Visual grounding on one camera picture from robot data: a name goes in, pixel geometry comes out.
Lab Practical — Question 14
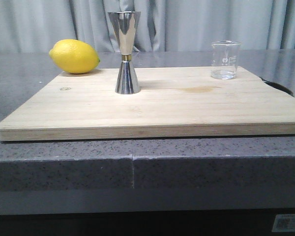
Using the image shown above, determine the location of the black board handle strap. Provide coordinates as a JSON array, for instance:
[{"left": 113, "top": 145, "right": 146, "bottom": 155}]
[{"left": 260, "top": 76, "right": 294, "bottom": 97}]

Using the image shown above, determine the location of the clear glass beaker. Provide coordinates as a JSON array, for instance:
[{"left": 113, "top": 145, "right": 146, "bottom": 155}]
[{"left": 211, "top": 40, "right": 241, "bottom": 80}]

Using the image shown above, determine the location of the yellow lemon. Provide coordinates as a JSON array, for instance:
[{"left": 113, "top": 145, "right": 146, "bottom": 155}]
[{"left": 49, "top": 39, "right": 100, "bottom": 74}]

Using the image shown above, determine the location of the steel double jigger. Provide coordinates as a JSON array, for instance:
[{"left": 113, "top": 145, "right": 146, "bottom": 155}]
[{"left": 108, "top": 11, "right": 141, "bottom": 94}]

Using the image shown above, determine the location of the wooden cutting board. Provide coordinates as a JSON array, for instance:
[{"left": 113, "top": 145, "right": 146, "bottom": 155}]
[{"left": 0, "top": 67, "right": 295, "bottom": 141}]

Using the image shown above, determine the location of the grey curtain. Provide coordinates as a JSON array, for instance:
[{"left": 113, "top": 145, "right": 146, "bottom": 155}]
[{"left": 0, "top": 0, "right": 295, "bottom": 53}]

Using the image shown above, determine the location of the white QR label sticker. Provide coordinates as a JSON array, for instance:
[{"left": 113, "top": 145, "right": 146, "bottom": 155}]
[{"left": 271, "top": 214, "right": 295, "bottom": 233}]

